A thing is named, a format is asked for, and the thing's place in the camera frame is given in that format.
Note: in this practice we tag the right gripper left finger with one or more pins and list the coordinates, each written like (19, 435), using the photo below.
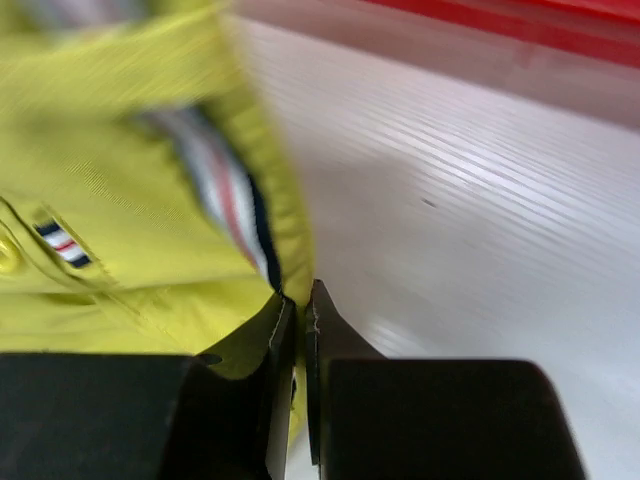
(223, 414)

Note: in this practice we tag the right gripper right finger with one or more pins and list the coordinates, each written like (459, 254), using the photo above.
(374, 417)

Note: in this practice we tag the yellow-green trousers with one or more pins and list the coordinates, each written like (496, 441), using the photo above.
(147, 205)

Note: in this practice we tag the red plastic tray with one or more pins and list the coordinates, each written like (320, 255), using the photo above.
(605, 30)

